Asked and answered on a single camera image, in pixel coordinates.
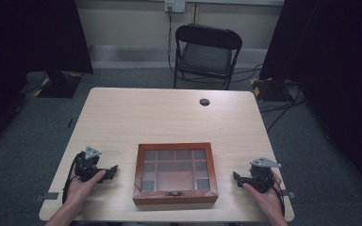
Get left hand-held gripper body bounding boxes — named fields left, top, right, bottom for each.
left=74, top=146, right=103, bottom=183

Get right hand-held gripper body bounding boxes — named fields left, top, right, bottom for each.
left=240, top=156, right=282, bottom=194

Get wooden box with glass lid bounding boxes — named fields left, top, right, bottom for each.
left=132, top=142, right=220, bottom=206

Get person's right hand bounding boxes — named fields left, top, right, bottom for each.
left=242, top=170, right=286, bottom=218

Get person's left hand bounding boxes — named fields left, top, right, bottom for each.
left=65, top=169, right=107, bottom=211

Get black stand base with yellow stripes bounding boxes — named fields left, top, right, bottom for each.
left=32, top=71, right=84, bottom=99
left=250, top=76, right=293, bottom=102

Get black curtain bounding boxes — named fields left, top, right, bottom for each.
left=259, top=0, right=362, bottom=202
left=0, top=0, right=94, bottom=158

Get black folding chair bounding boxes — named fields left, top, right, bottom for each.
left=173, top=23, right=243, bottom=90

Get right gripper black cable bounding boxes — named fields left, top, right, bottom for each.
left=270, top=177, right=287, bottom=218

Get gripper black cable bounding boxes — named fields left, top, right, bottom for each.
left=61, top=155, right=80, bottom=205
left=270, top=177, right=287, bottom=218

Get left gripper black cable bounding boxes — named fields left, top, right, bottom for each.
left=61, top=155, right=80, bottom=205

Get black floor cables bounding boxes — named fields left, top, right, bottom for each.
left=232, top=63, right=305, bottom=133

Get black cable from socket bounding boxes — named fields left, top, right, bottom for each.
left=167, top=6, right=183, bottom=79

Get white wall socket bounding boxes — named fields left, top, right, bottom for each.
left=164, top=0, right=187, bottom=13

